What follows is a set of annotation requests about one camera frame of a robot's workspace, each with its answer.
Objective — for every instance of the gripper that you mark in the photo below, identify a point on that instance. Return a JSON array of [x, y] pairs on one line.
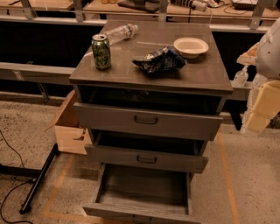
[[269, 55]]

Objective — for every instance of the blue chip bag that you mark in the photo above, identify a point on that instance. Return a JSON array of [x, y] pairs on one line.
[[164, 59]]

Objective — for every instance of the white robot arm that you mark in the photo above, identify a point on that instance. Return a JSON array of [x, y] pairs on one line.
[[265, 54]]

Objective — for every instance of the grey drawer cabinet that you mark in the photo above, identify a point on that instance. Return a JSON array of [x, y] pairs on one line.
[[199, 88]]

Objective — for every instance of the grey top drawer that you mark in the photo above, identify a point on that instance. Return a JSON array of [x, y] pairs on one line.
[[147, 122]]

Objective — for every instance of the grey drawer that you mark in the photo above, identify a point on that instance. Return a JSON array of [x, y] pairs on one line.
[[154, 152], [147, 122], [142, 196]]

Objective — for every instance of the grey middle drawer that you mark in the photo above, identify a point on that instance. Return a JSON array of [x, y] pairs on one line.
[[154, 152]]

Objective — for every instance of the grey bottom drawer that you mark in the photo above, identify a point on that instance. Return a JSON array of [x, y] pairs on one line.
[[142, 196]]

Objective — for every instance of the white paper bowl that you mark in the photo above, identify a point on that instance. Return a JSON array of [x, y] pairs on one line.
[[190, 48]]

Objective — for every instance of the clear plastic water bottle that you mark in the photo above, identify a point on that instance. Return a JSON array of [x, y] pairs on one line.
[[121, 33]]

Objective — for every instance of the green soda can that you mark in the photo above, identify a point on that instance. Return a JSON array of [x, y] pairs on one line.
[[101, 51]]

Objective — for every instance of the cardboard box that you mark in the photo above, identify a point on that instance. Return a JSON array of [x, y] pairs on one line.
[[70, 136]]

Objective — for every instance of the black table leg base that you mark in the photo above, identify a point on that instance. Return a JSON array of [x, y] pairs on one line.
[[35, 175]]

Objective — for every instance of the grey metal shelf rail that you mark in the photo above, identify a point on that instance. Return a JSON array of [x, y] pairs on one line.
[[35, 73]]

